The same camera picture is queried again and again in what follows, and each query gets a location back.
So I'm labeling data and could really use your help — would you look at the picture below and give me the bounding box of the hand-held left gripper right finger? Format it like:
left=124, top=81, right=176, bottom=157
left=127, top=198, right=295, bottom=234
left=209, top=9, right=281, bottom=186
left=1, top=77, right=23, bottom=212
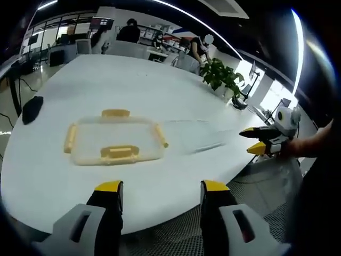
left=200, top=180, right=291, bottom=256

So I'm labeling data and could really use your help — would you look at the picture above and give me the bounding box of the ceiling light strip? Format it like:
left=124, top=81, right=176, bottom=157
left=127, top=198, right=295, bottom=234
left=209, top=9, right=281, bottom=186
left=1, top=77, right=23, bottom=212
left=156, top=0, right=243, bottom=61
left=290, top=9, right=305, bottom=94

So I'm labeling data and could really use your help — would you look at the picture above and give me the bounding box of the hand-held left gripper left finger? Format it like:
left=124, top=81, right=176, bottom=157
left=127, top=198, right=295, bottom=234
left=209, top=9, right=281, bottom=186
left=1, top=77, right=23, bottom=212
left=31, top=180, right=124, bottom=256

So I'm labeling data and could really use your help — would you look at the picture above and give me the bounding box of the clear plastic container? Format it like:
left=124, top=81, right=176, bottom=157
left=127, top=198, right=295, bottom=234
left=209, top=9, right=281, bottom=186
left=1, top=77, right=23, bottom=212
left=161, top=119, right=228, bottom=156

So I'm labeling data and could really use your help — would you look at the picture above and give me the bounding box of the black pouch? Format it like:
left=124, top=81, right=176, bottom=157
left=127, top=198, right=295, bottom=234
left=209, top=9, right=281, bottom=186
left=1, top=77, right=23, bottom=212
left=21, top=95, right=44, bottom=125

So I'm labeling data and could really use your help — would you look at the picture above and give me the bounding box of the wall screen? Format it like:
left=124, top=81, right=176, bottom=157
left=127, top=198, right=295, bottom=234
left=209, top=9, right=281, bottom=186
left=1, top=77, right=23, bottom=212
left=90, top=17, right=113, bottom=30

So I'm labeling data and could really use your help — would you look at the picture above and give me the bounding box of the black cabinet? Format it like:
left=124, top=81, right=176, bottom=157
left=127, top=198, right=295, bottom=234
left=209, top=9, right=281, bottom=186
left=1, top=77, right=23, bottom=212
left=49, top=49, right=68, bottom=67

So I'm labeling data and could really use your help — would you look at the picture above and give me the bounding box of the green potted plant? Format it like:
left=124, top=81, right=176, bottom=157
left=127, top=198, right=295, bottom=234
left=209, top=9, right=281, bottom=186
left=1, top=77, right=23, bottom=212
left=199, top=58, right=245, bottom=103

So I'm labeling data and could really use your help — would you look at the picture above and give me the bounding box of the storage shelf with boxes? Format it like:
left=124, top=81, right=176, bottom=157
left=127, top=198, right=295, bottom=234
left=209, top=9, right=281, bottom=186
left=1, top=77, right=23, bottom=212
left=138, top=23, right=193, bottom=52

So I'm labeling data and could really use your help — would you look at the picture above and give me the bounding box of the grey office chair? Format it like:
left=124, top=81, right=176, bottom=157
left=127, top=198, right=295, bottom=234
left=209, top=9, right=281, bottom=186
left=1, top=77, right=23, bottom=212
left=76, top=39, right=93, bottom=55
left=111, top=39, right=149, bottom=59
left=170, top=52, right=201, bottom=76

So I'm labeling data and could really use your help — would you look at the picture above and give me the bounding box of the small dark dish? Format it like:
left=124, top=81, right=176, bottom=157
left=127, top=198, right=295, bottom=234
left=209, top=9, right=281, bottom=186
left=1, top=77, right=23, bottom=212
left=231, top=96, right=249, bottom=110

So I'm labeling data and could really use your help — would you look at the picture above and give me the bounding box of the clear lid with yellow buckles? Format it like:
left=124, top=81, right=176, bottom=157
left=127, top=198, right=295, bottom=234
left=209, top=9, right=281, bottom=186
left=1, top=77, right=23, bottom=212
left=63, top=108, right=170, bottom=167

